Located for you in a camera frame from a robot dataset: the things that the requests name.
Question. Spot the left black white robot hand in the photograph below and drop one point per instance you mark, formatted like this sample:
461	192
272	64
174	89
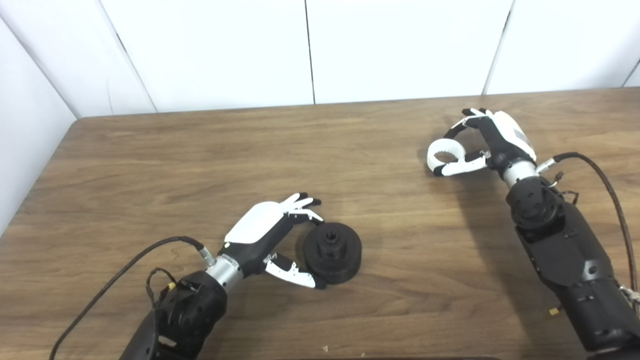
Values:
257	222

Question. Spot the round black stepped part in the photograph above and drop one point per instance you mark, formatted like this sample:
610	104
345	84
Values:
335	260

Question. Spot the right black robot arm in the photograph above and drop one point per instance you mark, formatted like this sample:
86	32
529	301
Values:
570	255

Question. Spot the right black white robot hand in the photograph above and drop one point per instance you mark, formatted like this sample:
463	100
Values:
507	135

